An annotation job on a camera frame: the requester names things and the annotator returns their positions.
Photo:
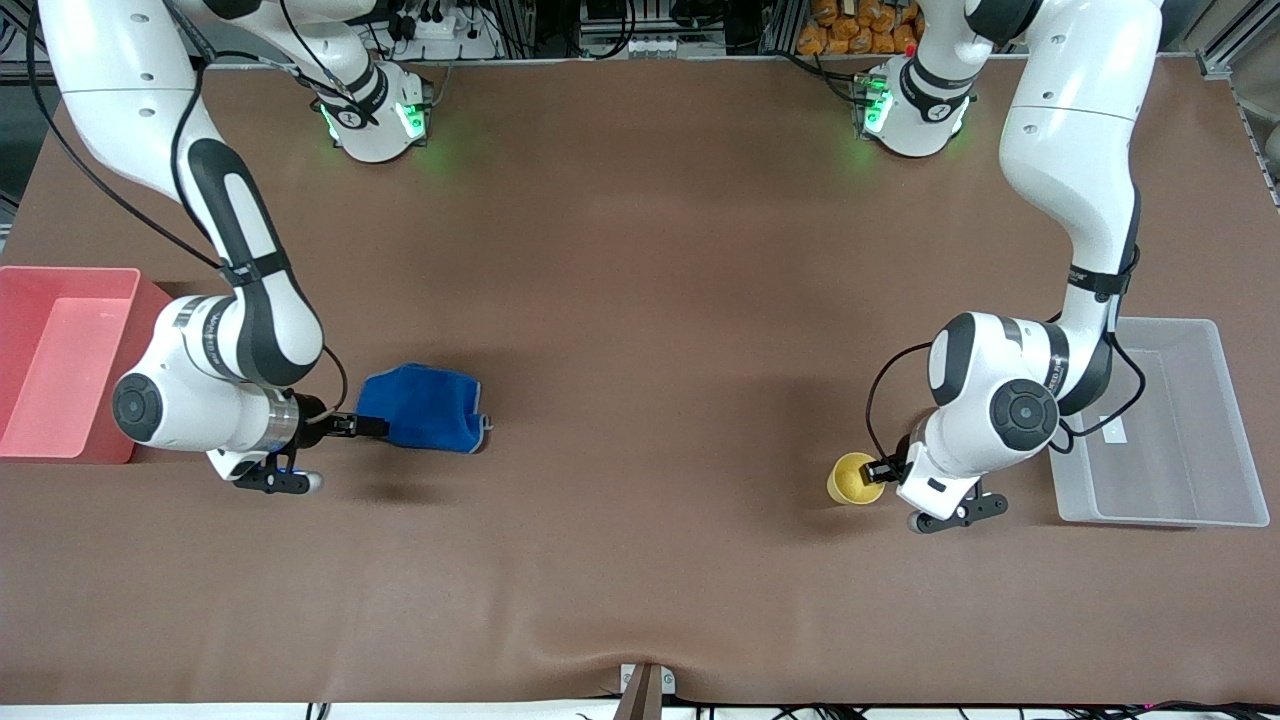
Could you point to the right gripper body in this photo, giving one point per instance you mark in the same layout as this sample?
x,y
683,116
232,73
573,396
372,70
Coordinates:
x,y
313,413

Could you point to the yellow cup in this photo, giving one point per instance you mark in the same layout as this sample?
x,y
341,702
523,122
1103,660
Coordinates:
x,y
848,480

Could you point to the blue microfibre cloth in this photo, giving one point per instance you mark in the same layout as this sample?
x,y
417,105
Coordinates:
x,y
425,405

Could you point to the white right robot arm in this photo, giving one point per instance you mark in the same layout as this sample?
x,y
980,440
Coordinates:
x,y
240,200

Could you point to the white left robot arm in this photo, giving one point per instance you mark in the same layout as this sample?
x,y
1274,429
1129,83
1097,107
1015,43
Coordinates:
x,y
1080,130

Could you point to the white label sticker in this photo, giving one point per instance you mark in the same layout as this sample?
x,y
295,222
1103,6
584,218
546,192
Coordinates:
x,y
1116,432

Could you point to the pink plastic bin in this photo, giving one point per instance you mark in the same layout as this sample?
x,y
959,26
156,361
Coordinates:
x,y
60,370

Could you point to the clear plastic bin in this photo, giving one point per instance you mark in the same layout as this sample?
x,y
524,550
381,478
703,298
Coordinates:
x,y
1190,470

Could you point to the brown table mat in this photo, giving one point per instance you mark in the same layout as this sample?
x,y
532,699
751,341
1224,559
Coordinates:
x,y
640,300

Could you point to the white power strip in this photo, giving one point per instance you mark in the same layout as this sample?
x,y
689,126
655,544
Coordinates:
x,y
450,35

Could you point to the orange snack bag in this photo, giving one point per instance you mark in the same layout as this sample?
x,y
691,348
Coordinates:
x,y
860,25

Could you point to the metal bracket with post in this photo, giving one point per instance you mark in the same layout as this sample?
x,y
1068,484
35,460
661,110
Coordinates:
x,y
645,690

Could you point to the aluminium extrusion frame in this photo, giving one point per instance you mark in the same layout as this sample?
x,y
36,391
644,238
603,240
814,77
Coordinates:
x,y
1235,40

